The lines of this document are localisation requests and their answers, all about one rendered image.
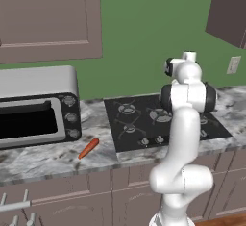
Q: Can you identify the toaster oven glass door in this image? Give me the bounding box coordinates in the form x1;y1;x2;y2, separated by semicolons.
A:
0;96;67;150

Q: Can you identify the mauve drawer front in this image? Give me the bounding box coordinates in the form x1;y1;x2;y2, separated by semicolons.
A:
29;171;112;206
111;163;162;191

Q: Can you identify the orange carrot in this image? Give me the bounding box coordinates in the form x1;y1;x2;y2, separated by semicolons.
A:
77;137;101;161

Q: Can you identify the mauve wall cupboard door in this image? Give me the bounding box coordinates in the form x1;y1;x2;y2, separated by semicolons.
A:
0;0;104;65

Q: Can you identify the mauve wall cupboard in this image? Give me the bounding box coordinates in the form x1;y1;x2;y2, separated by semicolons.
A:
205;0;246;50

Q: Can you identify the silver and black toaster oven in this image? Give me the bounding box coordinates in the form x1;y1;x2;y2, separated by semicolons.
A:
0;64;83;151

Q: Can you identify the black gas hob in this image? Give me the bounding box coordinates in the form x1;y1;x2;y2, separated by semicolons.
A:
103;93;234;154

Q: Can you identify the white wall socket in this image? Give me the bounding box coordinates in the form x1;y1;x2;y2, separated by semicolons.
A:
226;55;242;76

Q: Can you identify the black toaster oven knob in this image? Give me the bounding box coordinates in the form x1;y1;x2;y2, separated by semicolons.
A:
64;112;79;124
67;128;81;140
63;95;77;108

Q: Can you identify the silver bar handle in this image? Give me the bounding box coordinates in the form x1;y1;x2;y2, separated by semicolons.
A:
0;188;37;226

